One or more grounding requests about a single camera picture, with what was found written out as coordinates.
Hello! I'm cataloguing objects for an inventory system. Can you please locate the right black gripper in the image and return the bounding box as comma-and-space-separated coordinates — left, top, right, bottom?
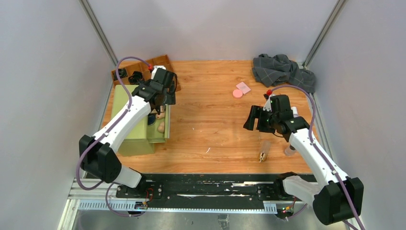
244, 105, 279, 133

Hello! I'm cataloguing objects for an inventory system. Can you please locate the pink round sponge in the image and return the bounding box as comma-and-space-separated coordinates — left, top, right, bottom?
232, 89, 244, 99

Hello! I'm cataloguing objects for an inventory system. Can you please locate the pink square pad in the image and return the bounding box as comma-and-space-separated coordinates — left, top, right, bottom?
236, 82, 251, 94

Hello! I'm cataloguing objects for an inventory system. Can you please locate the green drawer box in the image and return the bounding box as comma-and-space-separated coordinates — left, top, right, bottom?
111, 85, 171, 157

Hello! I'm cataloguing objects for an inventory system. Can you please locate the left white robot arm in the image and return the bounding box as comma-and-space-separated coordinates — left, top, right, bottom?
76, 67, 178, 198

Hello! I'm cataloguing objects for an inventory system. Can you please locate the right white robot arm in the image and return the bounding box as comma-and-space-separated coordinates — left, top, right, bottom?
243, 95, 364, 225

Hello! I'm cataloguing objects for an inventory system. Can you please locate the clear gold-cap bottle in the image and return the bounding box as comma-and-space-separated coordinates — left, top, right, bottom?
259, 140, 271, 163

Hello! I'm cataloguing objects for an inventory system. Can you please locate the white tube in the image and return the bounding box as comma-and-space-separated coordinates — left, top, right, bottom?
291, 106, 299, 117

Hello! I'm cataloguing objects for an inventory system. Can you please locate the grey checked cloth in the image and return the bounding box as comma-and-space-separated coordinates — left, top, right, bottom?
252, 54, 316, 93

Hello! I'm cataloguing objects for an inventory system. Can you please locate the small black-cap bottle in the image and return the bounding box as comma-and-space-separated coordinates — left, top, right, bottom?
284, 145, 297, 156

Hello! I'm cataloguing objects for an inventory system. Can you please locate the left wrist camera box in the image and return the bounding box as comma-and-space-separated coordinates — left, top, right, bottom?
151, 65, 167, 79

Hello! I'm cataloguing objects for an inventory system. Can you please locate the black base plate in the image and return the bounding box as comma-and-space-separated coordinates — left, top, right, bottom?
100, 173, 304, 213

